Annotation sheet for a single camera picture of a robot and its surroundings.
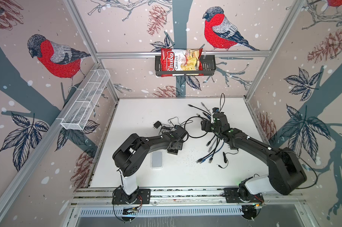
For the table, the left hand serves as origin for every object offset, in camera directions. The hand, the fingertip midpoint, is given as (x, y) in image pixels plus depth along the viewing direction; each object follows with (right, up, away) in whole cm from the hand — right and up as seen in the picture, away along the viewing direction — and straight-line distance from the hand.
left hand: (177, 143), depth 92 cm
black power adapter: (-15, +12, +11) cm, 22 cm away
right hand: (+18, +13, -3) cm, 23 cm away
